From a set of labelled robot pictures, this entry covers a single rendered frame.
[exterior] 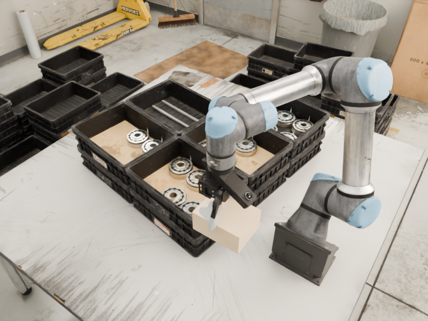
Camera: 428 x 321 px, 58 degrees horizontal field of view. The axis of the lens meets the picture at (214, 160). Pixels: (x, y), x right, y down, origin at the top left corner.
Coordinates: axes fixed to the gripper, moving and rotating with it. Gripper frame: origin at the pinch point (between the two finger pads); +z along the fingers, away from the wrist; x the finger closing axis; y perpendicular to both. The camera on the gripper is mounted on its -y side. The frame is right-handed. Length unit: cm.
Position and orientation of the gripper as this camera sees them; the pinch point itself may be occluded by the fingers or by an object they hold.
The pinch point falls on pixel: (226, 216)
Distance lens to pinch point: 115.0
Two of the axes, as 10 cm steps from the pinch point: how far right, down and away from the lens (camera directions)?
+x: -5.7, 5.5, -6.1
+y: -8.2, -3.7, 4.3
